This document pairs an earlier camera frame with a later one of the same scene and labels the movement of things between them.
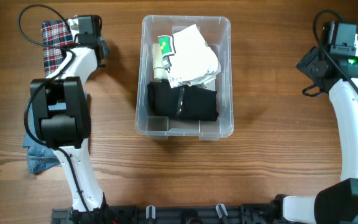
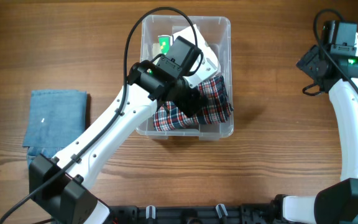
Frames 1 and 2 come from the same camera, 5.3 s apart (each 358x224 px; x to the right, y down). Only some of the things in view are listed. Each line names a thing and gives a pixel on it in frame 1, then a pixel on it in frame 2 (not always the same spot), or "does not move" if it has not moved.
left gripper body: [105, 44] -> [186, 96]
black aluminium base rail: [166, 214] does not move
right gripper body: [310, 59] does not move
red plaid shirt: [56, 32] -> [217, 109]
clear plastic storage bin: [217, 32] does not move
